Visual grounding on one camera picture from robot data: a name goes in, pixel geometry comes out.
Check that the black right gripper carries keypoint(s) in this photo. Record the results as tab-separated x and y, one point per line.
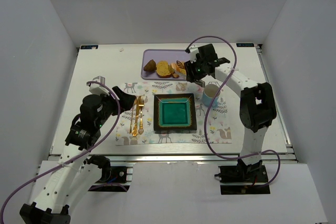
191	71

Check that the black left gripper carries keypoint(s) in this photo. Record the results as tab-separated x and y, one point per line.
117	100

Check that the large seeded bread slice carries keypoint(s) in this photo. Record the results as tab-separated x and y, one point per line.
182	70

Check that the orange glazed bun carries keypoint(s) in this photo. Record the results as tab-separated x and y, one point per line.
174	70

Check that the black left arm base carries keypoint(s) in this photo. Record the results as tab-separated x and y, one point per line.
114	178

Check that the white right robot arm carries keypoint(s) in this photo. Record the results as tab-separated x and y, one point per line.
257	107

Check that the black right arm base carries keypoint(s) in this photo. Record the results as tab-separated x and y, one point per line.
234	182

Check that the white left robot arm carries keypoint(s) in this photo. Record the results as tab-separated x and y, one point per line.
77	170

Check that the dark brown bread roll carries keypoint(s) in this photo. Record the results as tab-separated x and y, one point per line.
150	66

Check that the lavender serving tray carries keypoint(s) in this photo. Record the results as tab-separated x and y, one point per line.
168	55

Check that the light blue mug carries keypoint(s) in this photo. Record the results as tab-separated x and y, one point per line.
209	92

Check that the gold spoon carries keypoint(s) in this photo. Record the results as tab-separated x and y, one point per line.
141	119

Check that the gold knife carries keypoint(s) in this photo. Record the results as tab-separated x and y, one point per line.
132	113

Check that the gold fork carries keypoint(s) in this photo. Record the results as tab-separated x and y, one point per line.
138	115

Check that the black teal square plate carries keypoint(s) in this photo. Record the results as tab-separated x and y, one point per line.
174	112

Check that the animal print placemat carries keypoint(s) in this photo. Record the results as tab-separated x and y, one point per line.
218	128

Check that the blue label sticker right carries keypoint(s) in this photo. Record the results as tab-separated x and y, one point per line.
245	44

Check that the blue label sticker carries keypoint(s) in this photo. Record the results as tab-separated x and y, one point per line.
89	47
245	44

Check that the blue label sticker left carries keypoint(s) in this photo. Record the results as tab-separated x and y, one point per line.
89	47

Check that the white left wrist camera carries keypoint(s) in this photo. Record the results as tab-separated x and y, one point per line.
97	89

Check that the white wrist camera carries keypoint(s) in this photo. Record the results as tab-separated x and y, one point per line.
97	89
192	51

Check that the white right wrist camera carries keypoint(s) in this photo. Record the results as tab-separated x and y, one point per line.
192	51

